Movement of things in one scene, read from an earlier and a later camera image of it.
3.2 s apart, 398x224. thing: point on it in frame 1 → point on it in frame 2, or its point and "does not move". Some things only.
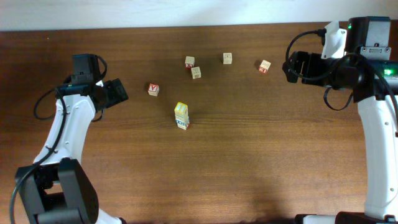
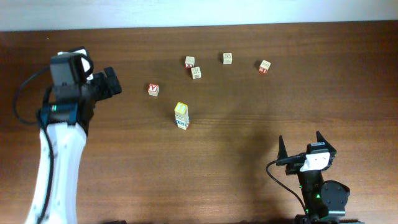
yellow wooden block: (181, 109) does not move
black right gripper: (307, 60) → (292, 168)
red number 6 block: (183, 126) does not move
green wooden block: (185, 118) does not move
